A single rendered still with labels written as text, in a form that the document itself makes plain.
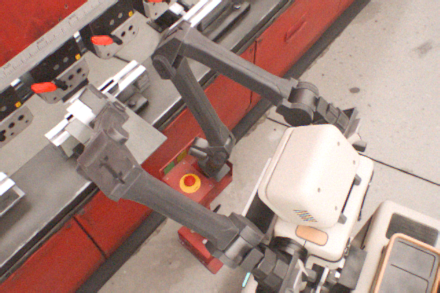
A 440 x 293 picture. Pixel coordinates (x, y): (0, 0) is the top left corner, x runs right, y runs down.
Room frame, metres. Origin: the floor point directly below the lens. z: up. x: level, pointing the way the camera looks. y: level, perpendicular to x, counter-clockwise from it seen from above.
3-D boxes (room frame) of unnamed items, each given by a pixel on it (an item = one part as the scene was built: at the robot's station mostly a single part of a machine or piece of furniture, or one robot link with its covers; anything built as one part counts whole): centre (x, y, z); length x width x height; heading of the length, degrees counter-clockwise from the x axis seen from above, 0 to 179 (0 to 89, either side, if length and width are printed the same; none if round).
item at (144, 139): (0.74, 0.35, 1.00); 0.26 x 0.18 x 0.01; 51
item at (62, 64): (0.82, 0.48, 1.24); 0.15 x 0.09 x 0.17; 141
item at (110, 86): (0.87, 0.44, 0.98); 0.20 x 0.03 x 0.03; 141
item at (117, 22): (0.97, 0.35, 1.24); 0.15 x 0.09 x 0.17; 141
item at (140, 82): (0.88, 0.43, 0.92); 0.39 x 0.06 x 0.10; 141
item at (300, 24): (1.53, -0.31, 0.58); 0.15 x 0.02 x 0.07; 141
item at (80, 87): (0.84, 0.46, 1.11); 0.10 x 0.02 x 0.10; 141
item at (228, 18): (1.27, 0.03, 0.89); 0.30 x 0.05 x 0.03; 141
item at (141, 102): (0.83, 0.39, 0.89); 0.30 x 0.05 x 0.03; 141
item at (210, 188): (0.71, 0.10, 0.75); 0.20 x 0.16 x 0.18; 138
